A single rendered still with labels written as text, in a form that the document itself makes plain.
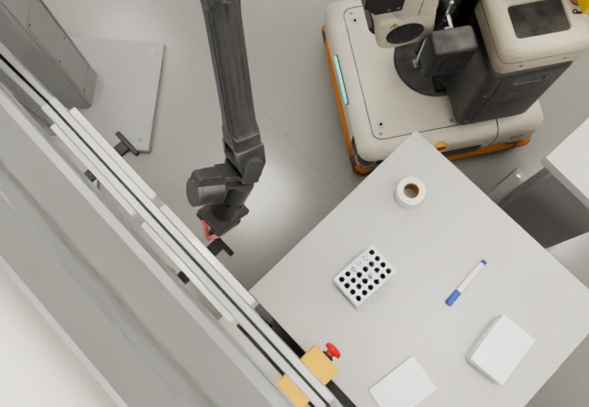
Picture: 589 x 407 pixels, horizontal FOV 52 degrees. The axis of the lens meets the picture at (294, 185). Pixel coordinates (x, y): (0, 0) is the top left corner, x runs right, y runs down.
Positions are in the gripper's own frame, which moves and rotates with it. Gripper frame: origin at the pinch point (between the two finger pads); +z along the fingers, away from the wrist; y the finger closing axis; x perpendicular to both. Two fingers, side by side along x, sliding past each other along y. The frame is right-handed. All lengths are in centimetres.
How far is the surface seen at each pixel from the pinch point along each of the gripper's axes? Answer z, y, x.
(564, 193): -20, -79, 52
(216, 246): -0.5, 1.3, 2.9
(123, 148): -0.8, 1.4, -28.2
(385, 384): 8, -11, 50
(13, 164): -86, 68, 19
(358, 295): 0.1, -18.0, 31.6
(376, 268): -2.4, -25.9, 30.5
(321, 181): 47, -89, -7
